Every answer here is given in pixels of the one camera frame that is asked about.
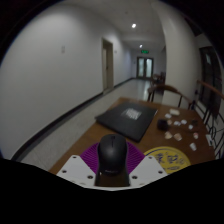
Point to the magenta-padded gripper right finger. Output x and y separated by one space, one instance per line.
148 166

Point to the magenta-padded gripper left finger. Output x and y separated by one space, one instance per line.
75 166

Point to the black computer mouse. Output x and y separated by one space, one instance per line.
112 153

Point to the black square mouse pad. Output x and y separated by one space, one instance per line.
128 120

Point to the round yellow printed mat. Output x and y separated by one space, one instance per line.
168 160

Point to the small white trinket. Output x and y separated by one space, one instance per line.
168 135
174 112
183 121
193 146
195 135
178 136

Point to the small black cup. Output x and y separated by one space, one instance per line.
162 124

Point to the wooden armchair with curved back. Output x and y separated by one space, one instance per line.
170 90

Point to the wooden armchair with black bars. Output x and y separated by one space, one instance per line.
210 100

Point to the glass double door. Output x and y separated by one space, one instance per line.
145 67

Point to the side doorway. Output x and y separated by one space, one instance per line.
107 65

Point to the green exit sign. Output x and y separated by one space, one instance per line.
144 51

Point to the round ceiling light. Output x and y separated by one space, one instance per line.
140 46
133 25

